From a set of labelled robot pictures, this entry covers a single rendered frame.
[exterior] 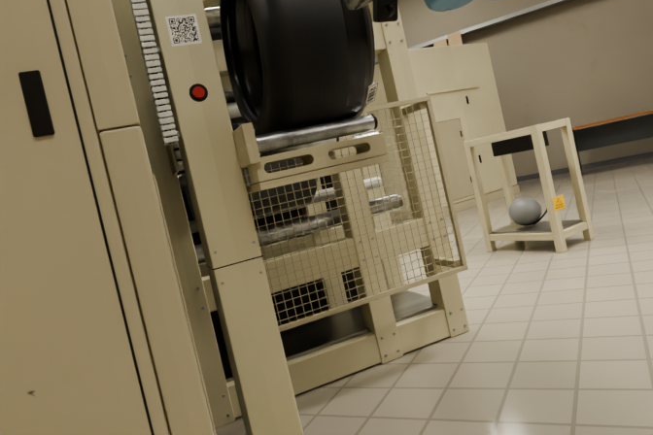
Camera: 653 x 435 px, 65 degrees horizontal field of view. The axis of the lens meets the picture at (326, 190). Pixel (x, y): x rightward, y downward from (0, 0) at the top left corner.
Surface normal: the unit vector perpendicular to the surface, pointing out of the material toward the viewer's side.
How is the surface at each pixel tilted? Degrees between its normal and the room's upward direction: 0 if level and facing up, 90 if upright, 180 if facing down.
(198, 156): 90
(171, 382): 90
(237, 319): 90
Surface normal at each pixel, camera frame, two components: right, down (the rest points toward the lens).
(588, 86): -0.47, 0.14
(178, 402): 0.35, -0.05
